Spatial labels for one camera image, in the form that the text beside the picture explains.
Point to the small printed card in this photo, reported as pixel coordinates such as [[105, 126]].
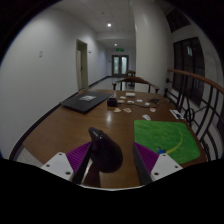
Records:
[[152, 109], [127, 110], [117, 110]]

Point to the side door with frame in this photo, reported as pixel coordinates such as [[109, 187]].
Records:
[[83, 65]]

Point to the small white box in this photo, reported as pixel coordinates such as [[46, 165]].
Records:
[[130, 94]]

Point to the small white card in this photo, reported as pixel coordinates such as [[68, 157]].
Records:
[[146, 117], [121, 101], [130, 101], [139, 100], [147, 103]]

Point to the small dark window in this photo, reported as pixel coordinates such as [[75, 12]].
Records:
[[178, 19]]

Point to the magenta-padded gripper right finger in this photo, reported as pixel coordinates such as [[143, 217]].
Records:
[[165, 165]]

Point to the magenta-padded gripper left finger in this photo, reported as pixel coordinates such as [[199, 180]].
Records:
[[60, 165]]

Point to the green mouse pad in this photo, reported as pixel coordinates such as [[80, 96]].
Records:
[[166, 138]]

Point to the wooden chair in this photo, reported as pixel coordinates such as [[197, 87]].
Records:
[[131, 72]]

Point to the glass double door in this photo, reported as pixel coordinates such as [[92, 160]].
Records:
[[120, 65]]

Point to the green exit sign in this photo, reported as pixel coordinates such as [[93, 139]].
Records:
[[119, 49]]

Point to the black closed laptop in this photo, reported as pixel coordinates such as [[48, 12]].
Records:
[[85, 100]]

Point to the wooden armchair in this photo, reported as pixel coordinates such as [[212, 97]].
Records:
[[135, 79]]

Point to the black railing with wooden handrail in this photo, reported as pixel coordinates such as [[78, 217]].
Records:
[[196, 77]]

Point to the large dark window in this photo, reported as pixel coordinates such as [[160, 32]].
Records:
[[188, 70]]

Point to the small black box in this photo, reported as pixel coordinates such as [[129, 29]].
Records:
[[112, 102]]

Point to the black computer mouse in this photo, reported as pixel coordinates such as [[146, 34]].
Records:
[[107, 153]]

